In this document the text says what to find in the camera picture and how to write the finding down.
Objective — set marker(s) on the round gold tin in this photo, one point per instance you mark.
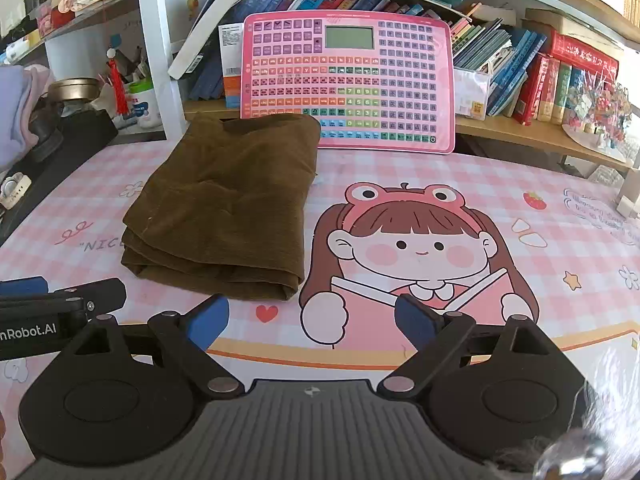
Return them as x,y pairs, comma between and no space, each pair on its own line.
72,90

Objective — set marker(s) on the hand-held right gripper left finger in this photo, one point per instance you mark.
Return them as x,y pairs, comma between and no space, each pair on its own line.
210,320

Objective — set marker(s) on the red tassel charm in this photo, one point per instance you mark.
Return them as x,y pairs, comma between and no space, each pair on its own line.
117,87

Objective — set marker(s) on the orange white book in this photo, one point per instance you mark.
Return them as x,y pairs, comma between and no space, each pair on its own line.
231,70

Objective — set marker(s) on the brown cardboard box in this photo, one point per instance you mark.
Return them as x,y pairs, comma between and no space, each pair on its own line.
570,25

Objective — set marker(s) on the row of red thick books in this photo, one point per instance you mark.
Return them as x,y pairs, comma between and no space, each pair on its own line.
550,85

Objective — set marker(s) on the white cardboard box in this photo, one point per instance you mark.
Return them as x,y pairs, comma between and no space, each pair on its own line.
470,92

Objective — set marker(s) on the pink learning tablet board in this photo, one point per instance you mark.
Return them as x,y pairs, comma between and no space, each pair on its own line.
350,80

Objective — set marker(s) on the stack of blue green books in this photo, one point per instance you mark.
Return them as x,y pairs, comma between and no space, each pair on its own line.
495,55

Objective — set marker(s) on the white jar blue label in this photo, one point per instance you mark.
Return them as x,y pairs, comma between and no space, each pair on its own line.
145,107

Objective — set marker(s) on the grey fluffy cloth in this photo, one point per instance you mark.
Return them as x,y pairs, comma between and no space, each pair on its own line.
605,410

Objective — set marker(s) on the white wristwatch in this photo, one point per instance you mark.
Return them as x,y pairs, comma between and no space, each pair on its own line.
14,190

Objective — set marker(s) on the white shelf frame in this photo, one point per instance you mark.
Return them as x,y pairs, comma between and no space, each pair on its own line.
160,60

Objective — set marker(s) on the pink checkered cartoon desk mat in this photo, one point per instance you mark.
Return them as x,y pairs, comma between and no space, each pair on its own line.
450,200

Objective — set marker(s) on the lavender cloth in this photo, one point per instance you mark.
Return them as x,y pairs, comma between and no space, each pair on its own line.
17,110

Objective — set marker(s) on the white leaning book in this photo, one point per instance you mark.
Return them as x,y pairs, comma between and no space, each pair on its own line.
205,30

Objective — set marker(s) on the row of upright colourful books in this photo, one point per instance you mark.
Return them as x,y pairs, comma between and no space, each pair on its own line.
340,0

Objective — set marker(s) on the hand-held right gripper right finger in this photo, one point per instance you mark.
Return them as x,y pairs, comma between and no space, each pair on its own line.
415,320

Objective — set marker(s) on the black bag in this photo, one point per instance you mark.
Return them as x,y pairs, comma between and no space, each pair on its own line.
65,150

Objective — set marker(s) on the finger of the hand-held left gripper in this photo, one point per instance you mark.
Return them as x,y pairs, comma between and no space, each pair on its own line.
22,287
100,295

